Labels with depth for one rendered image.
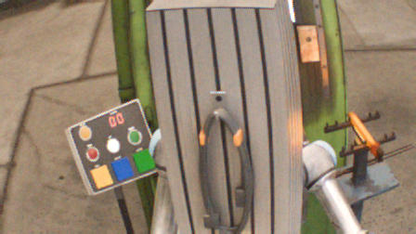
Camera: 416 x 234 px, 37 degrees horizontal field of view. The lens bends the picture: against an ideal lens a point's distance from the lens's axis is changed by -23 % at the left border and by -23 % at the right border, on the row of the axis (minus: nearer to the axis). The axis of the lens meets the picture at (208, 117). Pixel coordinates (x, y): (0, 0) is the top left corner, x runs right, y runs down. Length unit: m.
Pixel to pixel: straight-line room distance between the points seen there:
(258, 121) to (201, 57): 0.16
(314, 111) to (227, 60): 1.87
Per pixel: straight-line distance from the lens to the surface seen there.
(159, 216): 2.28
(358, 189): 3.06
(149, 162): 2.90
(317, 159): 2.28
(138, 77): 3.07
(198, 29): 1.40
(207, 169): 1.54
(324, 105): 3.26
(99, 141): 2.85
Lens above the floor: 2.50
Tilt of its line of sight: 28 degrees down
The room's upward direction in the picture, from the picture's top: 7 degrees counter-clockwise
